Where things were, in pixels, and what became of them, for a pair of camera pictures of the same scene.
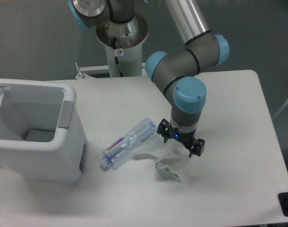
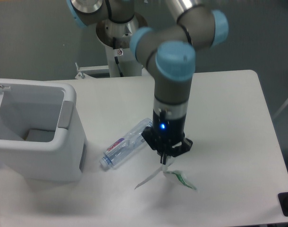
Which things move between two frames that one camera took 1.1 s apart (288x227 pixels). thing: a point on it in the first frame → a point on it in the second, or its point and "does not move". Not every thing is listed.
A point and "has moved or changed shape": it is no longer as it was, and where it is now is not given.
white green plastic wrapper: (159, 164) has moved or changed shape
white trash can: (37, 133) does not move
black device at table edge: (287, 201) does not move
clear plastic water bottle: (114, 152) does not move
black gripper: (189, 138) → (167, 132)
